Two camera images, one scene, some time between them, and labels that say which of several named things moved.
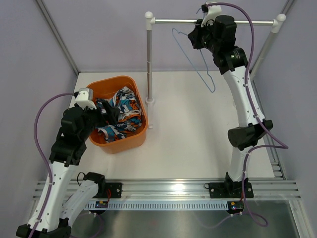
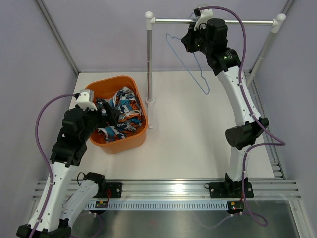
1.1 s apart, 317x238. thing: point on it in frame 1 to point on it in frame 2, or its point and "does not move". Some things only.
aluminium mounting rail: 263,189 does not move
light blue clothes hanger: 174,30 to 197,62
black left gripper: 111,113 does not move
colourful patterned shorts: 130,117 does not move
